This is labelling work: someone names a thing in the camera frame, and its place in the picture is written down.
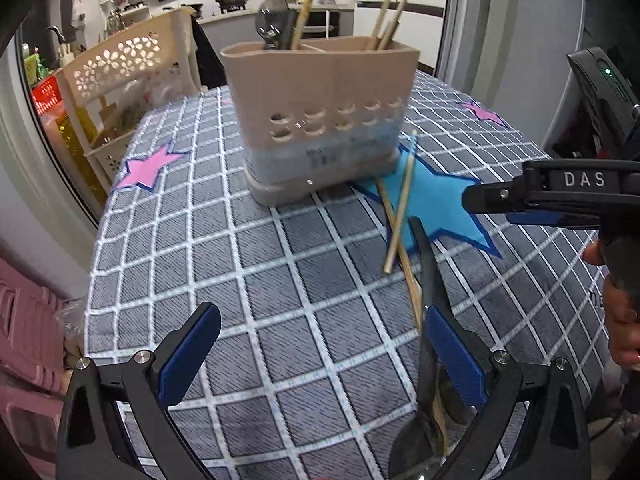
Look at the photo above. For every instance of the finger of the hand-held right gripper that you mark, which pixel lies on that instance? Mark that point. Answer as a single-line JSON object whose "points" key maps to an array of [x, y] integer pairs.
{"points": [[540, 217], [492, 197]]}

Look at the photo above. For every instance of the black hanging cloth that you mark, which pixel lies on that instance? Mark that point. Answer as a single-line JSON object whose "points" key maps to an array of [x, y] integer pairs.
{"points": [[207, 60]]}

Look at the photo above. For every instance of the black built-in oven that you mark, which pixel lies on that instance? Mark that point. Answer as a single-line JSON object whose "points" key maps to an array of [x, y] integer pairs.
{"points": [[325, 25]]}

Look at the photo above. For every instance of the beige flower-cut storage trolley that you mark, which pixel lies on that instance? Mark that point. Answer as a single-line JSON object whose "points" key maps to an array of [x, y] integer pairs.
{"points": [[125, 60]]}

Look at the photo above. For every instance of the person's right hand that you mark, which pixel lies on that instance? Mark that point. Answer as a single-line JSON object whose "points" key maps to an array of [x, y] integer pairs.
{"points": [[622, 325]]}

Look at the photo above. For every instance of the beige plastic utensil holder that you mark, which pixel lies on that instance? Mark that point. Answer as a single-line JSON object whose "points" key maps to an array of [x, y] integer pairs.
{"points": [[320, 85]]}

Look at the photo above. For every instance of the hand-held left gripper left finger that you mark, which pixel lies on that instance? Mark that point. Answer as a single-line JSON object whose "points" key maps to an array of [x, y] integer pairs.
{"points": [[190, 355]]}

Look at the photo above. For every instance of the dark cooking pot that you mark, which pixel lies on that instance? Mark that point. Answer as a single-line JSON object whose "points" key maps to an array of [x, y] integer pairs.
{"points": [[234, 2]]}

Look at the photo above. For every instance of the clear plastic bag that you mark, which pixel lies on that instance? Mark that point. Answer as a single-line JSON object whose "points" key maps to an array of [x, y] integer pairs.
{"points": [[72, 320]]}

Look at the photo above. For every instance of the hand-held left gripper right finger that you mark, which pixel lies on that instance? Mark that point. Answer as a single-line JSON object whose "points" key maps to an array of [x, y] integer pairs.
{"points": [[455, 360]]}

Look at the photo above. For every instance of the green detergent bottle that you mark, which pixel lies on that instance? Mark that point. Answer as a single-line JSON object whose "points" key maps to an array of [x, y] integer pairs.
{"points": [[31, 67]]}

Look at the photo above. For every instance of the black kitchen faucet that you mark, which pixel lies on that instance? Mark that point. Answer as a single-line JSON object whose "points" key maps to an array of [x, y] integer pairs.
{"points": [[52, 32]]}

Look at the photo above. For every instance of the white knife block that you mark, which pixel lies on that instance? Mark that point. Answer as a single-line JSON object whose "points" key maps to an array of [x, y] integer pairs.
{"points": [[65, 55]]}

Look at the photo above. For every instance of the black wok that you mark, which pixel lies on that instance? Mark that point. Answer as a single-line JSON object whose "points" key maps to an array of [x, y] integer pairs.
{"points": [[192, 8]]}

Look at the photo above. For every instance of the pink plastic stool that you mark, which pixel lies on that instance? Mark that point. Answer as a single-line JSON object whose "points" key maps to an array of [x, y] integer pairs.
{"points": [[25, 435]]}

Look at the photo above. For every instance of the stack of pink plastic stools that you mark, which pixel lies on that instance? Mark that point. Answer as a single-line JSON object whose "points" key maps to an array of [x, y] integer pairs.
{"points": [[30, 310]]}

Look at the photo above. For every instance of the white countertop shelf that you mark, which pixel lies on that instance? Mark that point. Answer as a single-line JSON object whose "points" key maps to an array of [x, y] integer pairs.
{"points": [[130, 12]]}

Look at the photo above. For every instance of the yellow cooking oil bottle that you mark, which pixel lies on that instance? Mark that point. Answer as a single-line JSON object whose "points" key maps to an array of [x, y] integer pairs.
{"points": [[75, 150]]}

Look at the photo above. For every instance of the red plastic basket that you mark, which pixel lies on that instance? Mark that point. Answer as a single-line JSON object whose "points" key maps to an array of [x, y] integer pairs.
{"points": [[47, 97]]}

